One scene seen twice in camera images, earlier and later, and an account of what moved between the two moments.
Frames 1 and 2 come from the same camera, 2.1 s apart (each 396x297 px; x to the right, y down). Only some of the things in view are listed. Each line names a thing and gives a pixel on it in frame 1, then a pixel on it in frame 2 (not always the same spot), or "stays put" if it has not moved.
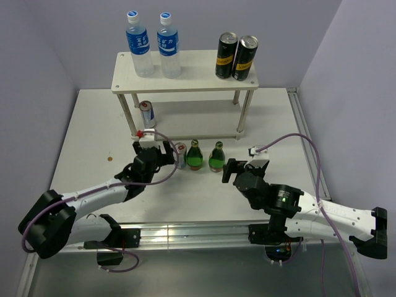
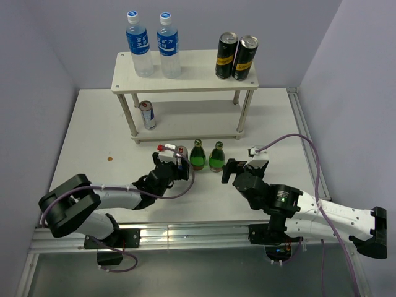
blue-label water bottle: [138, 41] stays put
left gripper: [165, 159] -> [183, 172]
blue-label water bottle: [169, 47] stays put
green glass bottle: [216, 158] stays put
